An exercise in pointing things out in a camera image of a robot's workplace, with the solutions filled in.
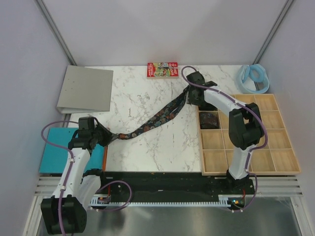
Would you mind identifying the floral navy necktie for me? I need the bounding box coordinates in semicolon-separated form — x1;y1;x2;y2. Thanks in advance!
117;92;187;140

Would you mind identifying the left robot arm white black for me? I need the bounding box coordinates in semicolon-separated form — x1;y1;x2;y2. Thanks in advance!
40;117;117;236

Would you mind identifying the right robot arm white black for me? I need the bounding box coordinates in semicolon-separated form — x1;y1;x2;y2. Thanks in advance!
181;71;268;194

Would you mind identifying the rolled black tie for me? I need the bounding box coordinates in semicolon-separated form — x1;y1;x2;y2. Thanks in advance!
198;104;218;111

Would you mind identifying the rolled dark patterned tie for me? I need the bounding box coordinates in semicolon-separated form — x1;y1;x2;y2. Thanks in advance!
199;112;220;129

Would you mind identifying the red illustrated book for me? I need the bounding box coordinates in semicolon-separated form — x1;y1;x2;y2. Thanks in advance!
147;62;179;79

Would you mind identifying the teal book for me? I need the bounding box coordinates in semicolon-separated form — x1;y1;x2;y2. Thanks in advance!
39;127;104;174

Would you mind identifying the wooden compartment tray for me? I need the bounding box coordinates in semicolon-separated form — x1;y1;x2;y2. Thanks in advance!
195;94;301;176

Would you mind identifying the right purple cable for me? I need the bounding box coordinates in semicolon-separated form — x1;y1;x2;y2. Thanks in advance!
181;65;268;214

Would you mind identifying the purple cable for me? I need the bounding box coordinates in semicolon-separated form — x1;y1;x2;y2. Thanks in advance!
40;120;133;236
181;65;268;214

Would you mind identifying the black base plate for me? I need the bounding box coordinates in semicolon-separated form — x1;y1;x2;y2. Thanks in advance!
99;172;254;202

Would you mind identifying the grey ring binder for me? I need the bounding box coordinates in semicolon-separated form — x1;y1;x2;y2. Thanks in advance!
57;65;114;114

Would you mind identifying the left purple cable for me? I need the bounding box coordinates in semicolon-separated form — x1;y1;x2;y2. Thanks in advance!
40;120;133;236

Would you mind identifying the white slotted cable duct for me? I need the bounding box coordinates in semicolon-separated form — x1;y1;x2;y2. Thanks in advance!
89;196;246;207

